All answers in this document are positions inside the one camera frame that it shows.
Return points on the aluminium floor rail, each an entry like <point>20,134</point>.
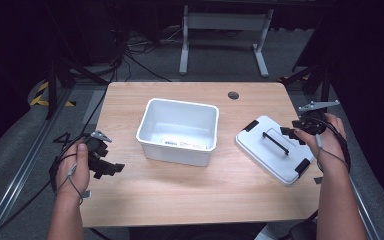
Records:
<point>363,213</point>
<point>20,166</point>

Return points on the person's left hand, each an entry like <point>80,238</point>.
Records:
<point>71,173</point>

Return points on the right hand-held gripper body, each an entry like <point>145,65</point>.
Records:
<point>311,121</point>

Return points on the grey round table grommet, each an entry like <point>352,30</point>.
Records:
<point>233,95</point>

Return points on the white plastic storage box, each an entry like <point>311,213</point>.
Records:
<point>180,120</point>

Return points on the white label sticker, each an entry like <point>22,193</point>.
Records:
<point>184,144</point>

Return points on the black tripod stand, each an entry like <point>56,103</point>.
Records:
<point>316,80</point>
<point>55,83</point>

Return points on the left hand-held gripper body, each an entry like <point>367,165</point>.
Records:
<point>96,146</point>

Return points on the person's right hand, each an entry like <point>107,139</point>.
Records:
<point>330,146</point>

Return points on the grey tape piece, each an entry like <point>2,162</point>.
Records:
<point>86,194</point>
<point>318,180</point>

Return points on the grey metal desk frame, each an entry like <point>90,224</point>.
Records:
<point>226,21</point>

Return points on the yellow black floor tape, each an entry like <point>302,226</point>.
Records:
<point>41,96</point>

